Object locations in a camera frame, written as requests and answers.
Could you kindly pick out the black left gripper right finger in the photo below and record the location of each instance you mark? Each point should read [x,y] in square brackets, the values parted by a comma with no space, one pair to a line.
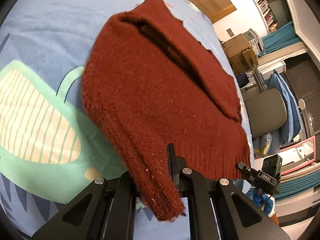
[216,208]

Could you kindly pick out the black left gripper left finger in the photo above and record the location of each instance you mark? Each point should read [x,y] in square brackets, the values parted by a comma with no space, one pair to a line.
[105,209]

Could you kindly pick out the dark red knitted sweater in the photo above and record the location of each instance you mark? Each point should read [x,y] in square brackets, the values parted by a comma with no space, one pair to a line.
[148,83]

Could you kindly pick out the blue gloved right hand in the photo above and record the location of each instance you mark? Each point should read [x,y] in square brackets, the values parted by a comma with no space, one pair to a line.
[265,202]

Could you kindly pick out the grey office chair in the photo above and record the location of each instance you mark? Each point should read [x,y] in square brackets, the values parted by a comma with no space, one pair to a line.
[266,112]

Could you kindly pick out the blue dinosaur print bed sheet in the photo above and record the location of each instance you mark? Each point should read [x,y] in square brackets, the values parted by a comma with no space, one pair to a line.
[50,150]

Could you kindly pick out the brown cardboard box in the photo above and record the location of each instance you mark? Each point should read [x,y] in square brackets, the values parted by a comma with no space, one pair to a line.
[240,54]

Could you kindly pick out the grey printer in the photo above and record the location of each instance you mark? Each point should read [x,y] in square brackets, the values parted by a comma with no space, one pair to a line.
[254,40]

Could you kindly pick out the teal curtain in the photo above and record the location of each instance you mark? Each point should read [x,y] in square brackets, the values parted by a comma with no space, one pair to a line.
[283,37]

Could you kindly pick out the row of books on shelf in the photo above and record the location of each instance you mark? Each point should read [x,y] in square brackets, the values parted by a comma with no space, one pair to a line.
[269,18]

